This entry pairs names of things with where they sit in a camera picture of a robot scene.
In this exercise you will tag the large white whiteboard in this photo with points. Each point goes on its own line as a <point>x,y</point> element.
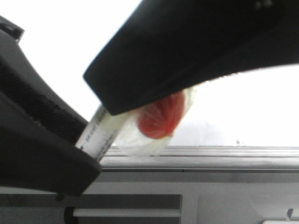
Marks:
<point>61,38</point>

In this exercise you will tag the aluminium whiteboard bottom rail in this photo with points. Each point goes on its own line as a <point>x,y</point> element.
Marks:
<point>208,158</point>

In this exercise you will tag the grey metal stand frame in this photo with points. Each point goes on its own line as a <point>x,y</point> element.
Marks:
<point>155,197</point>

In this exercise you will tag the white whiteboard marker pen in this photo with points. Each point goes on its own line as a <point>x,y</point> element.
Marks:
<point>100,133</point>

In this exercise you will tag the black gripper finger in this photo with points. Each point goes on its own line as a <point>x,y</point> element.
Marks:
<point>169,45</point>
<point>38,130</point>

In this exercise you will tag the red magnet taped to marker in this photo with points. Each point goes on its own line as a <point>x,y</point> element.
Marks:
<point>149,129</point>

